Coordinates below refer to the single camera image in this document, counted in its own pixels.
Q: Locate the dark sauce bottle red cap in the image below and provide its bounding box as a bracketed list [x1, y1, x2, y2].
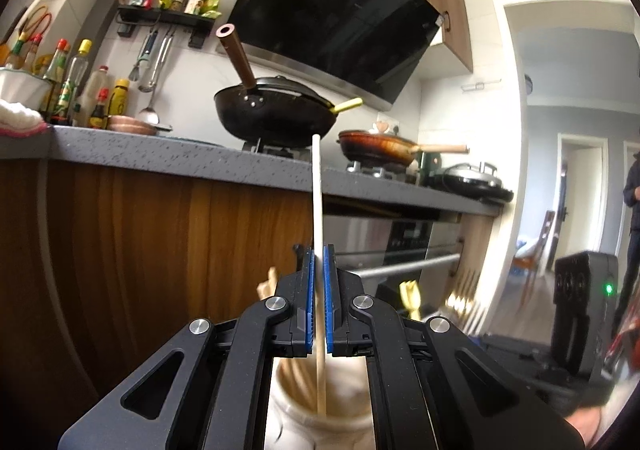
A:
[90, 88, 110, 129]

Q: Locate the wooden chair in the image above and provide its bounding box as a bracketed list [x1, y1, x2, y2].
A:
[515, 210, 556, 305]

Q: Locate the white jug with red cap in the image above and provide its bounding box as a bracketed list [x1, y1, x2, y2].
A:
[80, 66, 112, 128]

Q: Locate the small copper pan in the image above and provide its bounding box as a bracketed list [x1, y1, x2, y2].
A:
[107, 116, 158, 135]

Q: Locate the black lidded pan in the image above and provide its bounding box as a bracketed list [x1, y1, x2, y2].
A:
[432, 161, 515, 203]

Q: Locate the gas stove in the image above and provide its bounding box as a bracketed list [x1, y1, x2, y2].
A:
[242, 139, 426, 181]

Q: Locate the long wooden chopstick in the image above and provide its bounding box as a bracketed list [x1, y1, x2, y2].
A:
[310, 134, 329, 426]

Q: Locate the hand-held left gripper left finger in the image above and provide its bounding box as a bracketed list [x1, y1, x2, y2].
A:
[57, 244, 317, 450]

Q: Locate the black wok with wooden handle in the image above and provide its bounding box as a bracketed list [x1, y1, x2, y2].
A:
[214, 22, 337, 143]

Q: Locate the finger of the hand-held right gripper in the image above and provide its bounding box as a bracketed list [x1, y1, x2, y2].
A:
[477, 334, 553, 366]

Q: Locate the carved wooden utensil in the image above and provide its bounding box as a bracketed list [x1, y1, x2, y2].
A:
[257, 267, 279, 301]

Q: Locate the white door frame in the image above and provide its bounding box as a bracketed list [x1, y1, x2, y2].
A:
[557, 132, 609, 261]

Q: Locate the wooden base cabinet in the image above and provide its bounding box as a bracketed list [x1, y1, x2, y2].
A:
[0, 160, 496, 450]

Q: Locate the black wall spice rack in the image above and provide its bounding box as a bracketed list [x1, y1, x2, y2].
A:
[116, 4, 223, 48]

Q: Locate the hanging metal ladle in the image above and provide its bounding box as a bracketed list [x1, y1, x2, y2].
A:
[137, 92, 161, 125]

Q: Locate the stainless steel oven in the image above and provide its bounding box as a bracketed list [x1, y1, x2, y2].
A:
[345, 215, 466, 303]

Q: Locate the black range hood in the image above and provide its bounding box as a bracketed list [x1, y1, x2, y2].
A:
[227, 0, 443, 103]

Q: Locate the green-label bottle with red cap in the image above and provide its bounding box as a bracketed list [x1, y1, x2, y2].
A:
[42, 40, 72, 125]

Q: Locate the white ceramic utensil holder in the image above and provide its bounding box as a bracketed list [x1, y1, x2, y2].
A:
[264, 357, 377, 450]

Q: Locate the brown frying pan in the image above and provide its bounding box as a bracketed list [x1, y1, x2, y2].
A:
[337, 129, 469, 167]

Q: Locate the clear bottle with yellow cap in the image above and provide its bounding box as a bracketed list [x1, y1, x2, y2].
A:
[65, 40, 94, 127]

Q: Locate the white bowl with green rim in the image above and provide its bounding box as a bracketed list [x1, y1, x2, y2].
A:
[0, 68, 53, 113]

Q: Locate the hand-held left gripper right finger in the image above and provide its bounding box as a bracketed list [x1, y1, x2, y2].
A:
[322, 244, 586, 450]

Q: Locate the grey kitchen countertop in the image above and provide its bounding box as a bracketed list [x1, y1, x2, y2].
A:
[0, 125, 503, 218]

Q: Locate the yellow-handled spatula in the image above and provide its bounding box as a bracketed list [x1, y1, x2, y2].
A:
[331, 97, 364, 115]

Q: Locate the yellow squeeze bottle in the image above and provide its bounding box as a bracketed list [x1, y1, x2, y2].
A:
[110, 78, 131, 118]

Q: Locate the yellow tulip-shaped plastic pick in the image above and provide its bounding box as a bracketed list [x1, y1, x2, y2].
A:
[399, 281, 423, 321]

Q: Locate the gold metal fork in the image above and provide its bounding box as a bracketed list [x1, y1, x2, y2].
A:
[446, 270, 488, 333]

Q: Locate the green kettle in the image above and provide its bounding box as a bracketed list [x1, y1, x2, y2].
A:
[417, 152, 443, 187]

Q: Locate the hanging metal utensil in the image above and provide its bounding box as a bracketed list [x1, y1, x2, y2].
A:
[129, 30, 158, 83]
[140, 32, 176, 93]

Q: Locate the person's right hand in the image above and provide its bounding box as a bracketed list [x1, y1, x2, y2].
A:
[570, 407, 608, 446]

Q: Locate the white pink-edged cloth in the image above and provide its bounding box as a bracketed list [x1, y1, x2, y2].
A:
[0, 100, 51, 137]

